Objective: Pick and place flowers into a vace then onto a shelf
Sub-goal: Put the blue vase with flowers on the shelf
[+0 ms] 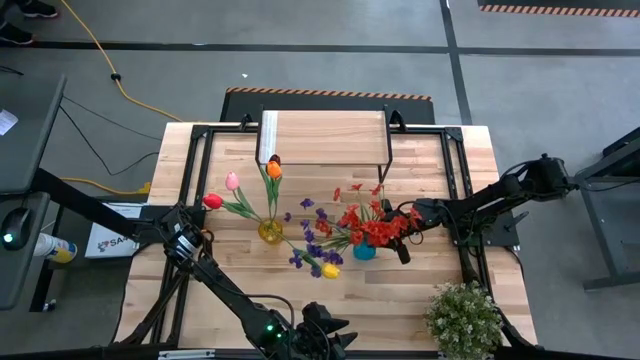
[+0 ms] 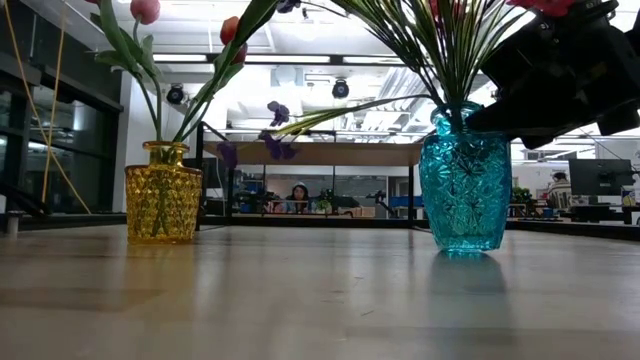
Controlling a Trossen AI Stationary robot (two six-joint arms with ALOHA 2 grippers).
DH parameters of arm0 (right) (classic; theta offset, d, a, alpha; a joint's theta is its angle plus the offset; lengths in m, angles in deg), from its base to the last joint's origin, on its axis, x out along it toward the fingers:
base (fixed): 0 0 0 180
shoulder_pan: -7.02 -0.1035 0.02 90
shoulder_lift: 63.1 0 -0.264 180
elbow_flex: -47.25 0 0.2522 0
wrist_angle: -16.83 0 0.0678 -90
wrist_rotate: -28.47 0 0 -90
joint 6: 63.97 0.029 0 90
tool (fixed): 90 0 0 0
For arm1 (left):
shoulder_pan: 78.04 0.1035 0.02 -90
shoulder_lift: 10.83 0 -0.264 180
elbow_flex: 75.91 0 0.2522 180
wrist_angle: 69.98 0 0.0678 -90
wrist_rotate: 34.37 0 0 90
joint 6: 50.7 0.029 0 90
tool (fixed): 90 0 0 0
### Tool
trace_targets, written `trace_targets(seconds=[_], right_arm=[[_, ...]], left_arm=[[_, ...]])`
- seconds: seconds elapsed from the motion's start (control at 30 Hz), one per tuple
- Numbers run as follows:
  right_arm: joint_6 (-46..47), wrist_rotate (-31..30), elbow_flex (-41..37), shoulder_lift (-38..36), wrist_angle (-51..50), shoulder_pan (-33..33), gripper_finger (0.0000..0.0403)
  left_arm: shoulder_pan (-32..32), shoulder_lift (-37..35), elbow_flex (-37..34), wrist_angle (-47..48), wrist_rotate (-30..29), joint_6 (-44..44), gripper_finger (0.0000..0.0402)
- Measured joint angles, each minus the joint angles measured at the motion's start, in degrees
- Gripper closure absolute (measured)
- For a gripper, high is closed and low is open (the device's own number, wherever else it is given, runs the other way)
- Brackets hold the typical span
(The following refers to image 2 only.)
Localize orange artificial tulip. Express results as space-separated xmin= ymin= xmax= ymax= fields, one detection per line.
xmin=172 ymin=15 xmax=241 ymax=144

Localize small grey post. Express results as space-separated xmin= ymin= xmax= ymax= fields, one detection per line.
xmin=4 ymin=209 xmax=22 ymax=238

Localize blue glass vase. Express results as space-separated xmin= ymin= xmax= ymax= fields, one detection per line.
xmin=418 ymin=100 xmax=513 ymax=253

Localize red artificial tulip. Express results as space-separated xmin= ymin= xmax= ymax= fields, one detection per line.
xmin=84 ymin=0 xmax=162 ymax=144

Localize dark computer monitor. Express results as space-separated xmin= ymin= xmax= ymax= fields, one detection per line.
xmin=568 ymin=158 xmax=635 ymax=197

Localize purple artificial flower bunch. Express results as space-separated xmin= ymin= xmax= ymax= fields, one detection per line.
xmin=216 ymin=0 xmax=436 ymax=170

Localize black ceiling rail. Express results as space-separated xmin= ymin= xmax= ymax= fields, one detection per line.
xmin=149 ymin=52 xmax=406 ymax=66

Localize yellow glass vase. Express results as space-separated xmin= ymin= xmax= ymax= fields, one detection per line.
xmin=124 ymin=140 xmax=204 ymax=246

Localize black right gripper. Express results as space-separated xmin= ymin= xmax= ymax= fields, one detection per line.
xmin=464 ymin=0 xmax=640 ymax=151

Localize yellow cable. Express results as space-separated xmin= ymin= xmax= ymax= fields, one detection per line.
xmin=41 ymin=4 xmax=69 ymax=206
xmin=2 ymin=0 xmax=92 ymax=215

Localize person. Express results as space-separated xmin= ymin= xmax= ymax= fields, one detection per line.
xmin=279 ymin=181 xmax=316 ymax=215
xmin=546 ymin=171 xmax=573 ymax=210

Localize red artificial flower bunch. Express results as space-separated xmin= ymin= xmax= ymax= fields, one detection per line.
xmin=332 ymin=0 xmax=581 ymax=117

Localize wooden shelf black legs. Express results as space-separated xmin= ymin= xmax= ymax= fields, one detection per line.
xmin=196 ymin=121 xmax=426 ymax=231

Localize yellow artificial tulip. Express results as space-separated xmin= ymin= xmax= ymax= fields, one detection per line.
xmin=174 ymin=0 xmax=281 ymax=144

